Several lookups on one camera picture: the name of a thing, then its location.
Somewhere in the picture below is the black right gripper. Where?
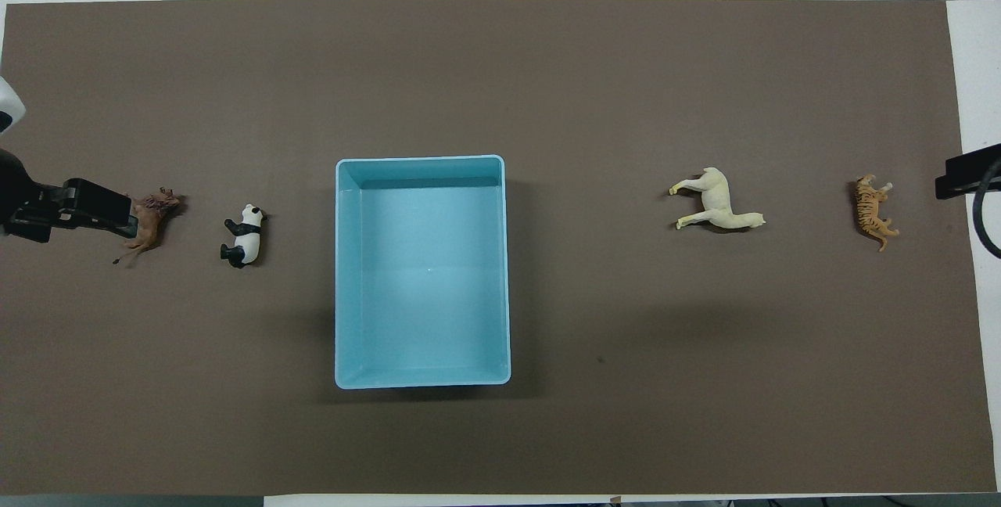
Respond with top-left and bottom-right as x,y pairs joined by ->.
935,143 -> 1001,200

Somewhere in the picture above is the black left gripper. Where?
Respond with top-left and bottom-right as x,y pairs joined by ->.
0,147 -> 134,244

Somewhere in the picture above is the brown lion toy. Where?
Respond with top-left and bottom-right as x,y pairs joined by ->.
113,187 -> 187,268

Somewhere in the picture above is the orange striped tiger toy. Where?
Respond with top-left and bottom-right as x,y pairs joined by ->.
852,174 -> 900,252

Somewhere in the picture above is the black white panda toy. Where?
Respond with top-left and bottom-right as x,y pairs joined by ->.
220,203 -> 269,269

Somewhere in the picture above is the cream horse toy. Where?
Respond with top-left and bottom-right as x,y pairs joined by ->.
669,167 -> 766,232

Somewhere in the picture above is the light blue storage box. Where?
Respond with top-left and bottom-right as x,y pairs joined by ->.
335,155 -> 512,390

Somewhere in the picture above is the brown table mat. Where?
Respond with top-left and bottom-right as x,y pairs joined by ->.
0,0 -> 998,496

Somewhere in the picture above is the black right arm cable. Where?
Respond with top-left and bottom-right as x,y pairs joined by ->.
973,159 -> 1001,259

